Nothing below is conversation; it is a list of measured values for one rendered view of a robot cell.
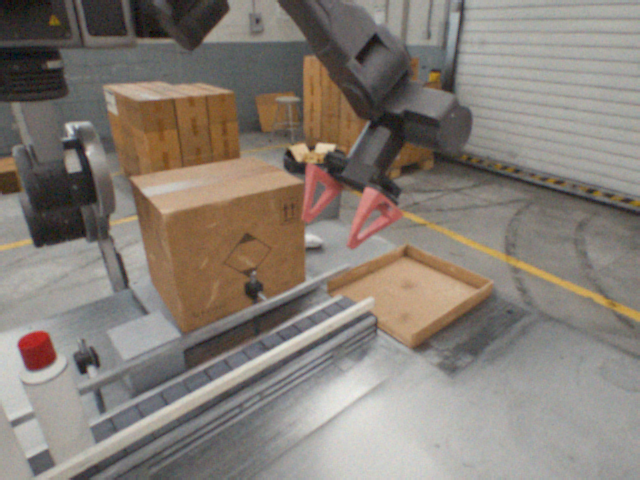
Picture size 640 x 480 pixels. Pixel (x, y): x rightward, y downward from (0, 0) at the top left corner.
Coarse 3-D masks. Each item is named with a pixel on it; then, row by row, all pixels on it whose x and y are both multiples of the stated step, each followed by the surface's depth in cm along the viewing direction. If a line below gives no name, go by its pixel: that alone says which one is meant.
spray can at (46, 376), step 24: (24, 336) 51; (48, 336) 51; (24, 360) 50; (48, 360) 51; (24, 384) 50; (48, 384) 51; (72, 384) 54; (48, 408) 52; (72, 408) 54; (48, 432) 54; (72, 432) 55; (72, 456) 56
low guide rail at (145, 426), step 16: (368, 304) 86; (336, 320) 81; (304, 336) 76; (320, 336) 79; (272, 352) 73; (288, 352) 74; (240, 368) 69; (256, 368) 70; (208, 384) 66; (224, 384) 67; (192, 400) 64; (160, 416) 61; (176, 416) 63; (128, 432) 58; (144, 432) 60; (96, 448) 56; (112, 448) 57; (64, 464) 54; (80, 464) 55
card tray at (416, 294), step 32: (384, 256) 113; (416, 256) 117; (352, 288) 105; (384, 288) 105; (416, 288) 105; (448, 288) 105; (480, 288) 98; (384, 320) 93; (416, 320) 93; (448, 320) 92
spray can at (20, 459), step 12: (0, 408) 49; (0, 420) 49; (0, 432) 49; (12, 432) 51; (0, 444) 49; (12, 444) 51; (0, 456) 50; (12, 456) 51; (24, 456) 54; (0, 468) 50; (12, 468) 51; (24, 468) 53
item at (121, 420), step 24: (336, 312) 88; (288, 336) 82; (240, 360) 76; (288, 360) 76; (192, 384) 71; (240, 384) 71; (144, 408) 66; (96, 432) 63; (48, 456) 59; (120, 456) 59
